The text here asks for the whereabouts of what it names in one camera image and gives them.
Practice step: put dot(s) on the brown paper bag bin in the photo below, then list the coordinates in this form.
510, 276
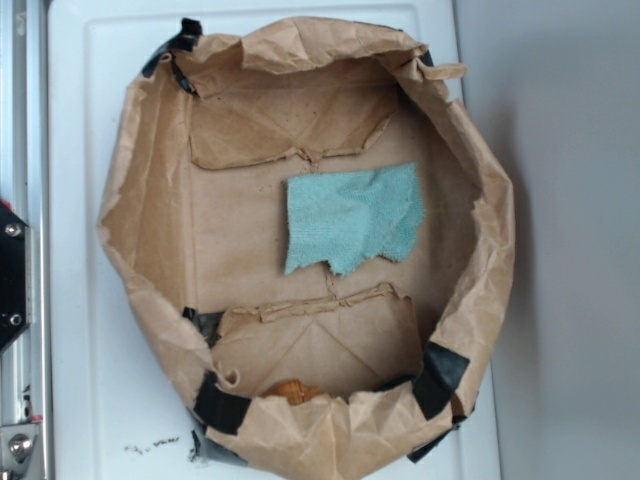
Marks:
194, 219

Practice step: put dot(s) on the orange wooden object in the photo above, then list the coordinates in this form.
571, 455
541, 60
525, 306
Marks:
294, 391

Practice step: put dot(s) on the aluminium frame rail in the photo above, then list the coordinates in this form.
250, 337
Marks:
26, 393

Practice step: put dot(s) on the black metal bracket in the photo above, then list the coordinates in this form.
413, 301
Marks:
13, 272

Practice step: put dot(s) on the white plastic tray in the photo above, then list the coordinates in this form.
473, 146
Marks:
115, 414

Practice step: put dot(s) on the light blue terry cloth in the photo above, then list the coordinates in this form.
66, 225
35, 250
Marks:
346, 218

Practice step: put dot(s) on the silver corner bracket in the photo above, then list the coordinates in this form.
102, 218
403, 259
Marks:
21, 452

